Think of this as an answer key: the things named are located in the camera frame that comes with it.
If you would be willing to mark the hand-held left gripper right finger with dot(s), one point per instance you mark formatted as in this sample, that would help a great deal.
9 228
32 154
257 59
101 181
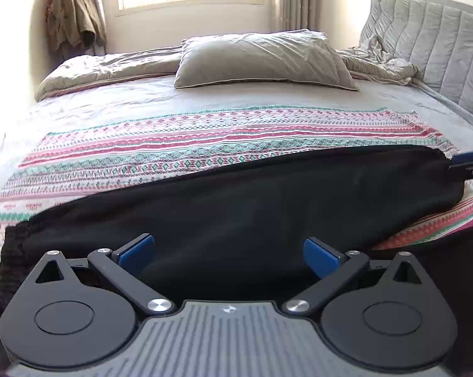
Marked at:
321 257

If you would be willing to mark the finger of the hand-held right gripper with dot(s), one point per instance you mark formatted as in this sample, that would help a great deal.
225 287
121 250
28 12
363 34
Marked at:
470 172
466 158

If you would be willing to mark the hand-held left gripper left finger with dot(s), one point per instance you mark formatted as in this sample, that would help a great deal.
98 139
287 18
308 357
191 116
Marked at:
136 253

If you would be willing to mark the black pants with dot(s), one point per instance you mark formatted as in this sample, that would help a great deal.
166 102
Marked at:
240 204

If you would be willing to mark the patterned red green blanket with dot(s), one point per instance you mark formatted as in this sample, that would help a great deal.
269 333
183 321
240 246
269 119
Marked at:
181 137

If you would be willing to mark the grey quilted headboard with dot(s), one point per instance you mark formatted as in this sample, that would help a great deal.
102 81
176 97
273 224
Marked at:
436 35

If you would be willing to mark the grey duvet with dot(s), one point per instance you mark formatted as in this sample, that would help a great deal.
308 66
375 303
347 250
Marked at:
102 66

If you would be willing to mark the grey pillow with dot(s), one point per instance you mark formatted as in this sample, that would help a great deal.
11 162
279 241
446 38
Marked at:
260 59

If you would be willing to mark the hanging khaki jacket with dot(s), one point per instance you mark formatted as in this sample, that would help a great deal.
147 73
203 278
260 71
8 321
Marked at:
73 15

